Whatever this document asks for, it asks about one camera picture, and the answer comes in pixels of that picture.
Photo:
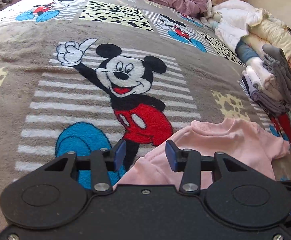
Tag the pink child sweatshirt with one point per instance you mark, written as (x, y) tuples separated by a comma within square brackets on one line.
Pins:
[(245, 141)]

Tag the white padded jacket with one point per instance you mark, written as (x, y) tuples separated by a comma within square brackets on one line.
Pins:
[(236, 18)]

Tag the dark grey folded blanket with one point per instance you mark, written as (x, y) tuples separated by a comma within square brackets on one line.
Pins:
[(276, 63)]

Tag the beige patterned folded blanket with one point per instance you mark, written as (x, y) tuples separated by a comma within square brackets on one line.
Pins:
[(263, 80)]

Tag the lilac grey folded blanket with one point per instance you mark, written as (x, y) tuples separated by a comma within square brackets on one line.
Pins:
[(261, 99)]

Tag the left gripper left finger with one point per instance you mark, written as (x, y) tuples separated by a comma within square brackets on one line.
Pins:
[(103, 161)]

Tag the red folded garment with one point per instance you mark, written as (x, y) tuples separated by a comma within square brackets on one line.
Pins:
[(280, 126)]

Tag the Mickey Mouse fleece blanket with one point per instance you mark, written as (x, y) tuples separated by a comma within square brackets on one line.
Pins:
[(79, 73)]

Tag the cream rumpled quilt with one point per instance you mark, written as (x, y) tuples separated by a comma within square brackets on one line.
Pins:
[(268, 32)]

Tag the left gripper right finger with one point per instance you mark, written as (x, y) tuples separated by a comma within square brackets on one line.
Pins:
[(188, 162)]

